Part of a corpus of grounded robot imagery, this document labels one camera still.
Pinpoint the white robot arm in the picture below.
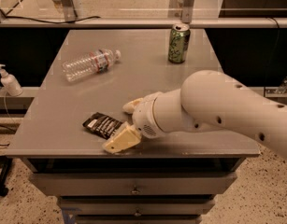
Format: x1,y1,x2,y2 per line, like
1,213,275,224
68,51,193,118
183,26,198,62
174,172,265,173
103,70,287,160

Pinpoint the black cable on ledge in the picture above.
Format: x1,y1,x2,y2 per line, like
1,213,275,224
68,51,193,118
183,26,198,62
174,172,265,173
2,14,101,24

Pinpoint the green drink can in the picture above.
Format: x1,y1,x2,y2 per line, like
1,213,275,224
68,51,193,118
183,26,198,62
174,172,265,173
168,23,191,63

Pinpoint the clear plastic water bottle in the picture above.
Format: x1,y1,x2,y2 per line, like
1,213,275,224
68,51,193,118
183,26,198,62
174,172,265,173
62,49,122,82

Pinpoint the metal frame post right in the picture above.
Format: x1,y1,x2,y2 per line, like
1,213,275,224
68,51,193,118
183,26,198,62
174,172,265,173
167,0,194,23

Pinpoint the upper grey drawer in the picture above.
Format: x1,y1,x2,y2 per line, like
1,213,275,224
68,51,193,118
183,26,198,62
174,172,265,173
30,172,237,196

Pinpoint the black stand foot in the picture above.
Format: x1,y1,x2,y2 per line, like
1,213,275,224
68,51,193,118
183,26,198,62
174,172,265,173
0,156,12,197

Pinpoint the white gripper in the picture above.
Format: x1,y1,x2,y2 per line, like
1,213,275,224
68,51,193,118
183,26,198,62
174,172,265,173
103,92,165,154

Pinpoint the white pump dispenser bottle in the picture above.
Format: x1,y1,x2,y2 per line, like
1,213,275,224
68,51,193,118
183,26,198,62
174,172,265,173
0,64,23,96

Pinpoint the black rxbar chocolate wrapper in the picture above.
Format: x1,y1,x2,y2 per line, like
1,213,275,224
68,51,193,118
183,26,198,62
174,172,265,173
82,112,122,139

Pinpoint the grey drawer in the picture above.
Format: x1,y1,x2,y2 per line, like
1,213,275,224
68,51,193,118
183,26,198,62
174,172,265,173
30,172,237,196
58,197,215,215

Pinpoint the lower grey drawer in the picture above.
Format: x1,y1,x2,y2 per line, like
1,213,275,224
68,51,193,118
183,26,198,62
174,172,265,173
58,197,215,215

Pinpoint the metal frame post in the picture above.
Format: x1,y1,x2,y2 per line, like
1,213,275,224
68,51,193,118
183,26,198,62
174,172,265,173
61,0,77,22
167,0,194,23

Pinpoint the metal frame post left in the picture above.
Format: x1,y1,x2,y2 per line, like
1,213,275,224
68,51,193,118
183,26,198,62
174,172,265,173
61,0,77,22

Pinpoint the grey drawer cabinet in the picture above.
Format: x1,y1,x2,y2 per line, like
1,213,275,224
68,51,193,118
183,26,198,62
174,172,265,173
8,29,259,224

